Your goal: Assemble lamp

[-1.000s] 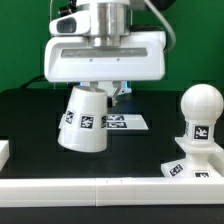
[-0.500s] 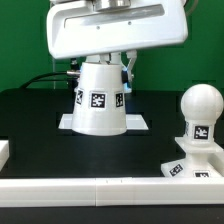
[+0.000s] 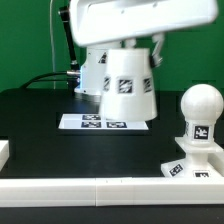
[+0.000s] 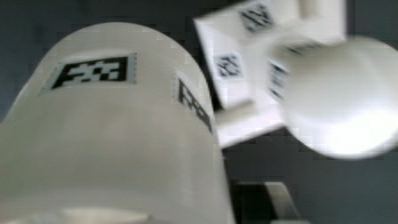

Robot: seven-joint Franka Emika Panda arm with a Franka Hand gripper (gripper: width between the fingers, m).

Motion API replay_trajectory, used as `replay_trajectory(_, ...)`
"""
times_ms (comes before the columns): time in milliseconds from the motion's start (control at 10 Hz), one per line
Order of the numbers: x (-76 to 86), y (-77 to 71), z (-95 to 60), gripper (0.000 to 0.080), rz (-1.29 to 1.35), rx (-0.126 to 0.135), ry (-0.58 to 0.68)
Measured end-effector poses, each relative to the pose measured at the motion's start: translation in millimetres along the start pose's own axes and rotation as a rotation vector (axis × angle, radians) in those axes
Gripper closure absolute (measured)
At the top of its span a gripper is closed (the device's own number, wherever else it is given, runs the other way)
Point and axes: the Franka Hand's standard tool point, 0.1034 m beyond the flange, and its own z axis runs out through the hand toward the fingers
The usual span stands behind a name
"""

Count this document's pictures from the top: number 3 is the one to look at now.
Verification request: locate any white lamp bulb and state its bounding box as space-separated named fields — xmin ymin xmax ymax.
xmin=181 ymin=84 xmax=224 ymax=145

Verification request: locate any white left fence wall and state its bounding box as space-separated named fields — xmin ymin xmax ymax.
xmin=0 ymin=140 xmax=9 ymax=171

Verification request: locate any white marker sheet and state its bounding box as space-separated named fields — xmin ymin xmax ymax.
xmin=58 ymin=114 xmax=148 ymax=130

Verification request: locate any white hanging cable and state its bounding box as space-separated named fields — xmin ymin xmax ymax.
xmin=49 ymin=0 xmax=57 ymax=90

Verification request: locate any black cable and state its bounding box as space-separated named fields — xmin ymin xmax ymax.
xmin=19 ymin=69 xmax=82 ymax=90

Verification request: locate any white lamp shade cone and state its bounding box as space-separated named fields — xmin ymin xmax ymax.
xmin=99 ymin=48 xmax=157 ymax=121

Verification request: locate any white fence wall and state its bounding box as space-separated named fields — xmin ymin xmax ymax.
xmin=0 ymin=178 xmax=224 ymax=207
xmin=0 ymin=140 xmax=9 ymax=171

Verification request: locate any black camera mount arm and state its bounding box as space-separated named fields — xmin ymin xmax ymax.
xmin=58 ymin=6 xmax=80 ymax=70

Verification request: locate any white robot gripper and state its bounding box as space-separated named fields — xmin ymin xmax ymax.
xmin=69 ymin=0 xmax=218 ymax=68

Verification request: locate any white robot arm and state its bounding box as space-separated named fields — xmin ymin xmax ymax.
xmin=69 ymin=0 xmax=218 ymax=100

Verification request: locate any white front fence wall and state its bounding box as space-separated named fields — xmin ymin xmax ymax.
xmin=0 ymin=178 xmax=224 ymax=207

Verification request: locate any white lamp base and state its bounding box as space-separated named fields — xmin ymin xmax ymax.
xmin=161 ymin=137 xmax=222 ymax=178

